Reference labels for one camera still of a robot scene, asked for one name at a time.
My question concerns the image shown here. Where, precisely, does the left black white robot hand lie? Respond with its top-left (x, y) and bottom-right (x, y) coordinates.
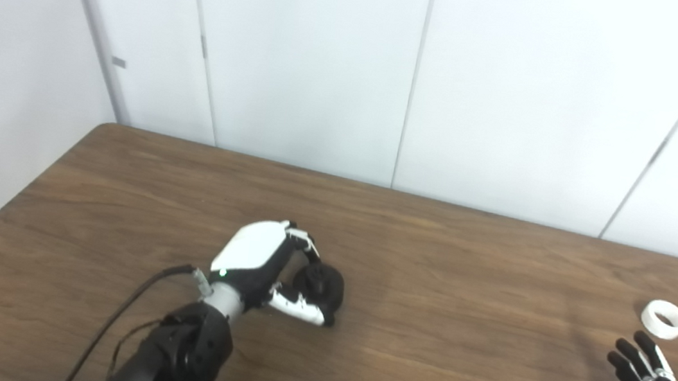
top-left (204, 212), bottom-right (348, 330)

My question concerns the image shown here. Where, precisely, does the round black plastic part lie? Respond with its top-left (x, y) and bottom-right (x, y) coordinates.
top-left (288, 261), bottom-right (348, 322)

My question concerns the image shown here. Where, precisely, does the white plastic ring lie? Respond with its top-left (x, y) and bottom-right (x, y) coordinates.
top-left (639, 298), bottom-right (678, 342)

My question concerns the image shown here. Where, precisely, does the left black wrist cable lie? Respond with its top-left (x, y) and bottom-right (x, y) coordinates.
top-left (62, 251), bottom-right (218, 381)

